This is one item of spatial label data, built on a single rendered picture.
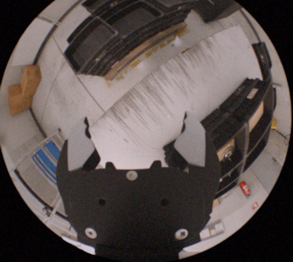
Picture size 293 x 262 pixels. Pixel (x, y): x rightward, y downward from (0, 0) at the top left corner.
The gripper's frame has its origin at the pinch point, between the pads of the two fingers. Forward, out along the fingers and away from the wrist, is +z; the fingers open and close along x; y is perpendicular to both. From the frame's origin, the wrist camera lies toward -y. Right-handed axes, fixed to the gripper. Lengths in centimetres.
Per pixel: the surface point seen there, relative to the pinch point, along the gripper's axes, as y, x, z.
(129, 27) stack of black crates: -42, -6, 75
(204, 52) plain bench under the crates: -15.2, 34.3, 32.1
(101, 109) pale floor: 48, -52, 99
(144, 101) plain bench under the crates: 11.1, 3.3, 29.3
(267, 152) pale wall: 147, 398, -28
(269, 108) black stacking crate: 2, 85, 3
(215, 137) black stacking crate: 17.8, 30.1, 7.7
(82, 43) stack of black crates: -32, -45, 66
